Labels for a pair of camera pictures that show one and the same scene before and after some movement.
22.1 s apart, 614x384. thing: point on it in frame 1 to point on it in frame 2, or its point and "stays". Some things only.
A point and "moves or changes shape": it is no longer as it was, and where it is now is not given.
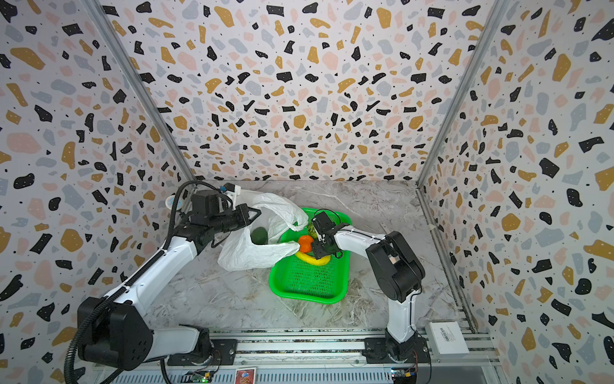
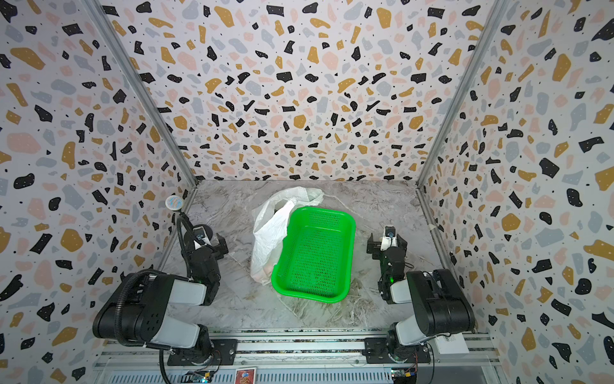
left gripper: [241, 210] to [217, 250]
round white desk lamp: [169, 202] stays
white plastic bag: [277, 213] moves or changes shape
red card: [245, 376] stays
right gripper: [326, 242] to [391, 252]
